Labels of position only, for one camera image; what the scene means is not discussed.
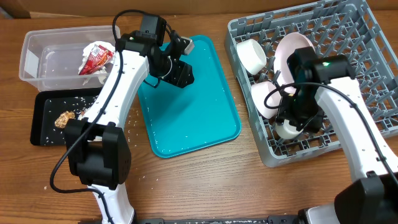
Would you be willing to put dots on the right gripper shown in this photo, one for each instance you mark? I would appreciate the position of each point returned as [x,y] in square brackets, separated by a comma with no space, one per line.
[313,126]

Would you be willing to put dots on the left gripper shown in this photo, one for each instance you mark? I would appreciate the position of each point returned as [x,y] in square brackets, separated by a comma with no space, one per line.
[179,78]

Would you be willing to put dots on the white cup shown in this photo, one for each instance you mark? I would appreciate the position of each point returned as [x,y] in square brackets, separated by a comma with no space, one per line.
[287,131]

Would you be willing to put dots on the pink bowl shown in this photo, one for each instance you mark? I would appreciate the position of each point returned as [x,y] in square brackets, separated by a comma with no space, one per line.
[259,92]

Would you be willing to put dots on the teal serving tray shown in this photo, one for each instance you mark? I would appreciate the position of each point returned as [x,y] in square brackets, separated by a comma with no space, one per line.
[203,114]

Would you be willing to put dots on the white napkin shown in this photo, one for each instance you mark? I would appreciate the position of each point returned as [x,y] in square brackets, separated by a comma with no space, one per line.
[103,70]

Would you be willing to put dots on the red snack wrapper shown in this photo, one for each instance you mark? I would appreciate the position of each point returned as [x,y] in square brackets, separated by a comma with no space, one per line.
[99,56]

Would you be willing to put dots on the large white plate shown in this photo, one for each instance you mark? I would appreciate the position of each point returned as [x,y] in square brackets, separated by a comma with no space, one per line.
[286,48]

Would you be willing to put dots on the white bowl with rice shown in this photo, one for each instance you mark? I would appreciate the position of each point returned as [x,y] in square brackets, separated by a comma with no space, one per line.
[251,55]

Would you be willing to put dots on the pile of rice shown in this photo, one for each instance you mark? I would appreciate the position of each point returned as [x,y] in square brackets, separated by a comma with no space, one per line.
[82,114]

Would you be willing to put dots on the brown food chunk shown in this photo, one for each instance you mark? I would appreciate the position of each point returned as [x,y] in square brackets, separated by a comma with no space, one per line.
[63,119]

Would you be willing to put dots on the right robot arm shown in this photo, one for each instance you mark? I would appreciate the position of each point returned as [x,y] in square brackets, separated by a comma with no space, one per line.
[328,88]

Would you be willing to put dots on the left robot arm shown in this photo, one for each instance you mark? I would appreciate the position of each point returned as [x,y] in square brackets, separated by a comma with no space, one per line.
[97,149]

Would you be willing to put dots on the grey dishwasher rack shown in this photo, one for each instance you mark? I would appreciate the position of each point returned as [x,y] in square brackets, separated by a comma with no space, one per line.
[344,27]

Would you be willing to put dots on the clear plastic waste bin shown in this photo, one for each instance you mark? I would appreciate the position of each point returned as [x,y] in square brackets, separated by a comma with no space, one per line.
[50,59]

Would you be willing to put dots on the black plastic tray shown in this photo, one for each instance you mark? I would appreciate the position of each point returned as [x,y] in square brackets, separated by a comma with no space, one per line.
[49,105]

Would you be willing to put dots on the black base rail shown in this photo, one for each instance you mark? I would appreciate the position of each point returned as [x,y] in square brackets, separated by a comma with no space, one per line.
[273,219]

